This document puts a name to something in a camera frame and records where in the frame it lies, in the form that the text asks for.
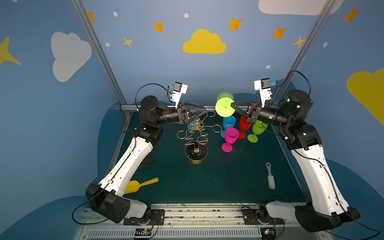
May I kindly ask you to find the green wine glass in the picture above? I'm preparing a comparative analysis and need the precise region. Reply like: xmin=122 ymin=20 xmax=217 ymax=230
xmin=215 ymin=92 xmax=235 ymax=118
xmin=247 ymin=120 xmax=268 ymax=143

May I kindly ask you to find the red wine glass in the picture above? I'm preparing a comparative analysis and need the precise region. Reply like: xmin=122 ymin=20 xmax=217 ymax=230
xmin=239 ymin=116 xmax=252 ymax=139

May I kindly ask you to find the pink wine glass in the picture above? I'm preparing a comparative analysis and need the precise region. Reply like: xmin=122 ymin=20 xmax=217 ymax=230
xmin=222 ymin=128 xmax=240 ymax=153

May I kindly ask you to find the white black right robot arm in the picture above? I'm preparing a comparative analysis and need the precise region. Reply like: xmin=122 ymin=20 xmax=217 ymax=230
xmin=231 ymin=90 xmax=361 ymax=233

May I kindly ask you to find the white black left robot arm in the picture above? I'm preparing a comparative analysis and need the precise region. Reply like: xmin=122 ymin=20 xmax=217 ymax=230
xmin=86 ymin=96 xmax=207 ymax=223

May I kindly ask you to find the white cleaning brush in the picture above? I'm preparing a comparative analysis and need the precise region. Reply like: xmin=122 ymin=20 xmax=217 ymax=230
xmin=266 ymin=163 xmax=276 ymax=190

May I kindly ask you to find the yellow plastic scoop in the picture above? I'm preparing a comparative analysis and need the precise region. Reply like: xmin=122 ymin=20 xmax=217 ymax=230
xmin=125 ymin=177 xmax=159 ymax=195

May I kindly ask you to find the right green circuit board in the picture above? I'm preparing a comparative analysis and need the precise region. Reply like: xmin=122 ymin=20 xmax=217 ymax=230
xmin=260 ymin=228 xmax=277 ymax=240

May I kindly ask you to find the green circuit board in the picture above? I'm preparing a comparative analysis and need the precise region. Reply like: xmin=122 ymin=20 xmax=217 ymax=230
xmin=134 ymin=228 xmax=152 ymax=239
xmin=260 ymin=228 xmax=277 ymax=240

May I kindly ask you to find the left green circuit board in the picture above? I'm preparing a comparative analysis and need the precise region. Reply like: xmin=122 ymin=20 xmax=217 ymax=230
xmin=134 ymin=228 xmax=152 ymax=239

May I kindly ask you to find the right aluminium corner post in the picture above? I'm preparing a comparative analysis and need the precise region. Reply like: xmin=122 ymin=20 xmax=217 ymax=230
xmin=269 ymin=0 xmax=338 ymax=106

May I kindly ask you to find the aluminium corner post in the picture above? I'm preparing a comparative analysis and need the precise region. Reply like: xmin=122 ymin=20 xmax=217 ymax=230
xmin=269 ymin=0 xmax=338 ymax=106
xmin=71 ymin=0 xmax=127 ymax=107

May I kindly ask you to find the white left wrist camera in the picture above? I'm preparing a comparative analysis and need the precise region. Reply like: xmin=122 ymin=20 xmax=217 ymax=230
xmin=169 ymin=82 xmax=188 ymax=109

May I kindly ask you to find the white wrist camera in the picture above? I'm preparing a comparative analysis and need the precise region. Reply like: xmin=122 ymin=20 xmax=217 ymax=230
xmin=169 ymin=82 xmax=188 ymax=109
xmin=254 ymin=78 xmax=276 ymax=108

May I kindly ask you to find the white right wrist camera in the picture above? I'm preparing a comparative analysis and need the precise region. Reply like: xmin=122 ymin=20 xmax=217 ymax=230
xmin=254 ymin=78 xmax=276 ymax=108

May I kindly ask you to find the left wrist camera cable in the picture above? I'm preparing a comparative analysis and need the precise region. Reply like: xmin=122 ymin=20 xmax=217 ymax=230
xmin=134 ymin=83 xmax=175 ymax=112

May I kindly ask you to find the gold wire glass rack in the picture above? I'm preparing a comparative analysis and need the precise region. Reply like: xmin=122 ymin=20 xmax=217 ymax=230
xmin=177 ymin=110 xmax=223 ymax=164

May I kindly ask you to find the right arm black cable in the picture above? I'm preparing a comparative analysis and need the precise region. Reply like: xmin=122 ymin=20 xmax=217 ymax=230
xmin=275 ymin=70 xmax=313 ymax=100

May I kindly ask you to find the horizontal aluminium back rail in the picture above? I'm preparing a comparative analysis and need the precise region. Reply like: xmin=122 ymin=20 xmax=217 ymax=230
xmin=120 ymin=104 xmax=278 ymax=113

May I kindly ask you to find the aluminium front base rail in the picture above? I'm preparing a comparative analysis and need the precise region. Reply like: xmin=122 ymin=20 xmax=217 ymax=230
xmin=74 ymin=203 xmax=332 ymax=240

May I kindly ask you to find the left aluminium corner post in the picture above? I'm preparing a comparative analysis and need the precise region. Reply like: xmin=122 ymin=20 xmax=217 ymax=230
xmin=71 ymin=0 xmax=127 ymax=107

